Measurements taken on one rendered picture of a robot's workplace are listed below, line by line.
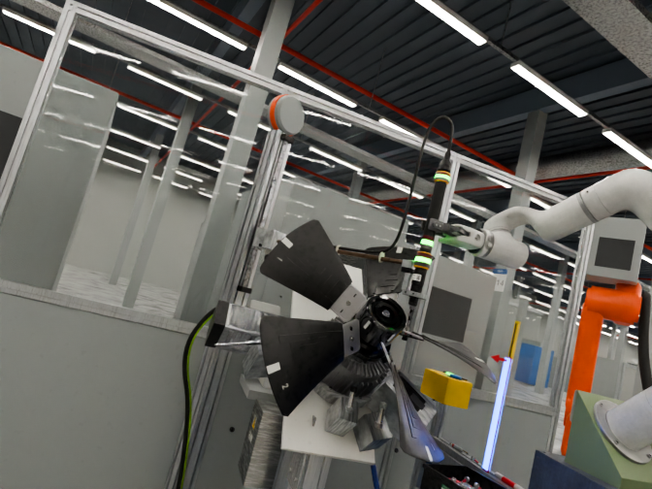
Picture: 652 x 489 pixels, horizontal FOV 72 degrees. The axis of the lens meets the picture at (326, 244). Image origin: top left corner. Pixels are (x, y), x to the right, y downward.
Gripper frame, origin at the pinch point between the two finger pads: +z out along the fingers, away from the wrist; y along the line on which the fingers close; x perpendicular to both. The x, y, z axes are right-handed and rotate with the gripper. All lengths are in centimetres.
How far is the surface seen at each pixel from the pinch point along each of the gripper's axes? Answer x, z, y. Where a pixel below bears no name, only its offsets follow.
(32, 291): -51, 108, 70
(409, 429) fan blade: -51, 6, -22
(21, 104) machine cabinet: 29, 162, 151
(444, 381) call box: -44, -31, 23
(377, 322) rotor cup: -30.1, 12.6, -7.9
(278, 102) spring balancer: 40, 46, 53
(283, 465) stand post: -82, 14, 31
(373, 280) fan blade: -18.5, 7.2, 14.1
